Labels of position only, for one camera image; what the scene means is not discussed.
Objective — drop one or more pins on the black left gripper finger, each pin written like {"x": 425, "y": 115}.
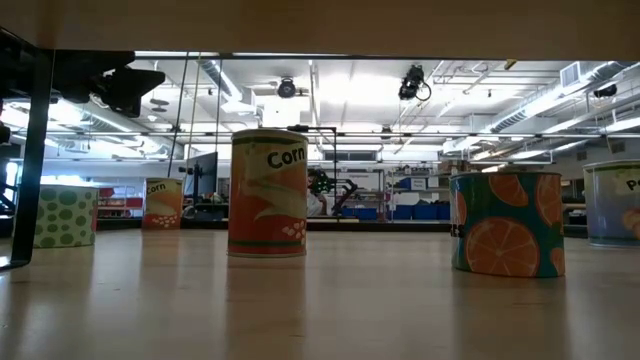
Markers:
{"x": 132, "y": 87}

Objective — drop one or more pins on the tall orange corn can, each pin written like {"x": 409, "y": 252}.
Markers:
{"x": 162, "y": 205}
{"x": 267, "y": 195}

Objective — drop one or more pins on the green dotted peas can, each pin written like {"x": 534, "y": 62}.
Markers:
{"x": 65, "y": 215}

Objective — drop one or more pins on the teal orange slices can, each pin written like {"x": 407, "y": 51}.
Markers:
{"x": 507, "y": 225}

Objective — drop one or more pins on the blue peaches can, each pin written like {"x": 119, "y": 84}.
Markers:
{"x": 612, "y": 205}

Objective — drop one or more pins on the black background robot arm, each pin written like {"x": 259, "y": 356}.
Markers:
{"x": 346, "y": 195}

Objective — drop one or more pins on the black metal shelf leg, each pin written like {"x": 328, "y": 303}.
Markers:
{"x": 34, "y": 160}

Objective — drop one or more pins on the wooden shelf board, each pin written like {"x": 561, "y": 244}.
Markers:
{"x": 320, "y": 25}

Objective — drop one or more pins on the black monitor on stand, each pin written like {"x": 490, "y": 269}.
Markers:
{"x": 202, "y": 175}

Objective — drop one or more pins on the red background shelving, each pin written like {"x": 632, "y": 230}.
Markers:
{"x": 120, "y": 202}

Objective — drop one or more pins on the round black ceiling fixture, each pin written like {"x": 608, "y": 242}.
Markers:
{"x": 286, "y": 88}

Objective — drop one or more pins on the black bent metal pole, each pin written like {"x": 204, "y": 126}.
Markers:
{"x": 320, "y": 129}

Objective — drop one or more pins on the person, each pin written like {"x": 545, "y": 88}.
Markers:
{"x": 314, "y": 205}

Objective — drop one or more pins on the blue storage bin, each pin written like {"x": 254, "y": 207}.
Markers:
{"x": 404, "y": 212}
{"x": 425, "y": 212}
{"x": 444, "y": 212}
{"x": 412, "y": 183}
{"x": 360, "y": 213}

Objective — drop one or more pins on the grey background shelving rack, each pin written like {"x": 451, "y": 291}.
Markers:
{"x": 435, "y": 190}

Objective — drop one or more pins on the black ceiling-mounted device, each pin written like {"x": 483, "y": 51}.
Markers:
{"x": 605, "y": 91}

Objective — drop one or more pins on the black table frame rail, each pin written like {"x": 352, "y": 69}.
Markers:
{"x": 375, "y": 226}

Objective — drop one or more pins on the black overhead camera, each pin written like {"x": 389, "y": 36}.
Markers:
{"x": 414, "y": 82}

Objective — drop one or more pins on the silver ventilation duct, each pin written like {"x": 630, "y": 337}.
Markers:
{"x": 525, "y": 110}

